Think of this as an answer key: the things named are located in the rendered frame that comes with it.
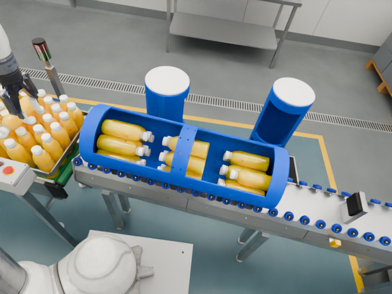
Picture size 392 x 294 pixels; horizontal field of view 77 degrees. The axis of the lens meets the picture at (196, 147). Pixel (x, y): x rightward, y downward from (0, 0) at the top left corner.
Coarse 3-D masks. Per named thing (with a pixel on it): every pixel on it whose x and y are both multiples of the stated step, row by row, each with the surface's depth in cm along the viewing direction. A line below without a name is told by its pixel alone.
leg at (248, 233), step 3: (246, 228) 185; (246, 231) 183; (249, 231) 178; (252, 231) 177; (255, 231) 175; (243, 234) 190; (246, 234) 184; (249, 234) 183; (252, 234) 182; (240, 237) 197; (243, 237) 190; (246, 237) 189; (249, 237) 187; (240, 240) 196; (243, 240) 195; (246, 240) 193; (240, 243) 200; (243, 243) 201
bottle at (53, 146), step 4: (52, 140) 114; (56, 140) 116; (44, 144) 112; (48, 144) 112; (52, 144) 113; (56, 144) 115; (44, 148) 113; (48, 148) 113; (52, 148) 114; (56, 148) 115; (60, 148) 118; (52, 152) 116; (56, 152) 117; (60, 152) 119; (52, 156) 118; (56, 156) 119; (60, 156) 120; (56, 160) 121; (64, 160) 124
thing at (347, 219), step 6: (360, 192) 114; (348, 198) 118; (354, 198) 114; (360, 198) 112; (342, 204) 124; (348, 204) 117; (354, 204) 113; (360, 204) 111; (366, 204) 110; (342, 210) 123; (348, 210) 116; (354, 210) 112; (360, 210) 109; (366, 210) 109; (342, 216) 122; (348, 216) 117; (354, 216) 113; (360, 216) 112; (348, 222) 119
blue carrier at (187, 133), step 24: (96, 120) 103; (120, 120) 126; (144, 120) 122; (168, 120) 111; (96, 144) 118; (144, 144) 129; (192, 144) 101; (216, 144) 124; (240, 144) 120; (264, 144) 108; (120, 168) 108; (144, 168) 104; (216, 168) 127; (288, 168) 99; (216, 192) 106; (240, 192) 102
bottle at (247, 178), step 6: (240, 174) 106; (246, 174) 105; (252, 174) 105; (258, 174) 106; (264, 174) 107; (240, 180) 106; (246, 180) 105; (252, 180) 105; (258, 180) 105; (264, 180) 105; (270, 180) 105; (252, 186) 106; (258, 186) 105; (264, 186) 105
